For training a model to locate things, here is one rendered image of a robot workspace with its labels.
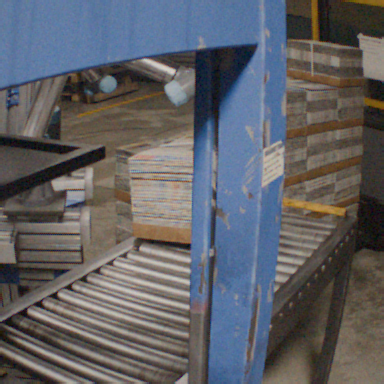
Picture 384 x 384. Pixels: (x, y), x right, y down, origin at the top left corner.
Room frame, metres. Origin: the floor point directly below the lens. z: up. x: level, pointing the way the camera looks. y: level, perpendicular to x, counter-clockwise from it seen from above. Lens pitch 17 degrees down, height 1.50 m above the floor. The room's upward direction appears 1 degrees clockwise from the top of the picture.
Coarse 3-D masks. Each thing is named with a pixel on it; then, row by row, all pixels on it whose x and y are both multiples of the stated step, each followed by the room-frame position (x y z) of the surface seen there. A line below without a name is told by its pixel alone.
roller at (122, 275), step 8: (104, 272) 1.59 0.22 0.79; (112, 272) 1.58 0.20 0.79; (120, 272) 1.57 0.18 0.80; (128, 272) 1.57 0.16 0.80; (120, 280) 1.56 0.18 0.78; (128, 280) 1.55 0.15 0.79; (136, 280) 1.54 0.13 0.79; (144, 280) 1.54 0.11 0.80; (152, 280) 1.53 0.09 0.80; (160, 280) 1.53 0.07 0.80; (152, 288) 1.51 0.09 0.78; (160, 288) 1.51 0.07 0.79; (168, 288) 1.50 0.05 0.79; (176, 288) 1.49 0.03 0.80; (184, 288) 1.49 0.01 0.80; (184, 296) 1.47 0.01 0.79
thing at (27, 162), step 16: (0, 144) 0.83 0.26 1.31; (16, 144) 0.83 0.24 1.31; (32, 144) 0.81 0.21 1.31; (48, 144) 0.80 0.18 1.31; (64, 144) 0.79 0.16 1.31; (80, 144) 0.79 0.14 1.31; (0, 160) 0.74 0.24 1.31; (16, 160) 0.74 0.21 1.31; (32, 160) 0.74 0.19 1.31; (48, 160) 0.71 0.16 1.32; (64, 160) 0.71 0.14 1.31; (80, 160) 0.73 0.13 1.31; (96, 160) 0.76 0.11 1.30; (0, 176) 0.67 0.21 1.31; (16, 176) 0.64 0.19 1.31; (32, 176) 0.65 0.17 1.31; (48, 176) 0.68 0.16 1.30; (0, 192) 0.61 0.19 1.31; (16, 192) 0.63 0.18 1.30
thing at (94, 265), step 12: (132, 240) 1.80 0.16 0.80; (144, 240) 1.80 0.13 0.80; (108, 252) 1.70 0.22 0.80; (120, 252) 1.70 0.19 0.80; (84, 264) 1.61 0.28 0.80; (96, 264) 1.61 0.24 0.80; (108, 264) 1.64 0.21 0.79; (60, 276) 1.51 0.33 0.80; (72, 276) 1.52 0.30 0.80; (84, 276) 1.54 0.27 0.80; (48, 288) 1.43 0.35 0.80; (60, 288) 1.44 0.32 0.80; (24, 300) 1.35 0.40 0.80; (36, 300) 1.36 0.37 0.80; (0, 312) 1.27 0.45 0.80; (12, 312) 1.28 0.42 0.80; (24, 312) 1.30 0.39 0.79
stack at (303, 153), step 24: (144, 144) 2.83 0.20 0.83; (288, 144) 3.02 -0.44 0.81; (312, 144) 3.17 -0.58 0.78; (336, 144) 3.33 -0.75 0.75; (120, 168) 2.77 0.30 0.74; (288, 168) 3.02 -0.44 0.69; (312, 168) 3.17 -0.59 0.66; (288, 192) 3.03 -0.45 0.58; (312, 192) 3.18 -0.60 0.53; (120, 216) 2.77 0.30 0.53; (120, 240) 2.77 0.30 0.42
